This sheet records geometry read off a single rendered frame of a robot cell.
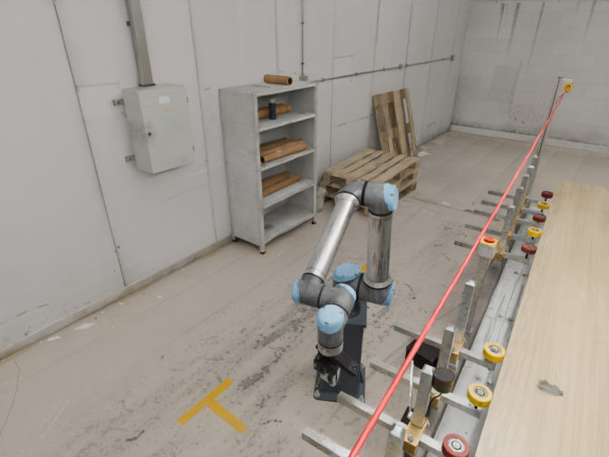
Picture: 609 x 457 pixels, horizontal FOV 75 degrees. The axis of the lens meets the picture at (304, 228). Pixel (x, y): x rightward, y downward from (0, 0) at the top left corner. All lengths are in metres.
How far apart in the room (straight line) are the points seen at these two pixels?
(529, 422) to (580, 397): 0.25
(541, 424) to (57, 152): 3.01
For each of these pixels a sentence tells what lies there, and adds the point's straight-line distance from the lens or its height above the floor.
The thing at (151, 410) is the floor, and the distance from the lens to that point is 2.78.
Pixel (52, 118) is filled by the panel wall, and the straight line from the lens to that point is 3.14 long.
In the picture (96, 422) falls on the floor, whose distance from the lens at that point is 2.85.
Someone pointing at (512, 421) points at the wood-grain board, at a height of 0.90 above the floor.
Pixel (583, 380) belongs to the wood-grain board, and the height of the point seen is 0.90.
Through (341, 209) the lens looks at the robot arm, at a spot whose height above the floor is 1.36.
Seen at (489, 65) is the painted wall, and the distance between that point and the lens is 9.14.
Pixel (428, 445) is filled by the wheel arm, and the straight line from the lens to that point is 1.51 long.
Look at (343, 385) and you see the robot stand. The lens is 2.62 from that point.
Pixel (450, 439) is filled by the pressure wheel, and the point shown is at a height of 0.91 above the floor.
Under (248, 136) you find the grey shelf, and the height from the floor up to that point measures 1.18.
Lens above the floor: 2.07
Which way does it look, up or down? 27 degrees down
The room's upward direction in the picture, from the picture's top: straight up
